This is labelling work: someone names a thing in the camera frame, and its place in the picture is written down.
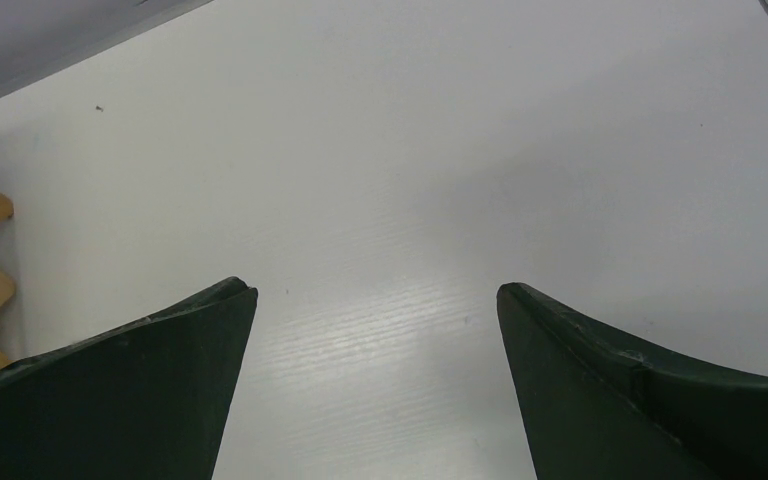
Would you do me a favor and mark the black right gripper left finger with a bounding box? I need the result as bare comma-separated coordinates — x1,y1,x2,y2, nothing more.
0,277,258,479

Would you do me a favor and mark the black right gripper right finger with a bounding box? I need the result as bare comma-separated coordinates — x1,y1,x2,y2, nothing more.
496,283,768,479

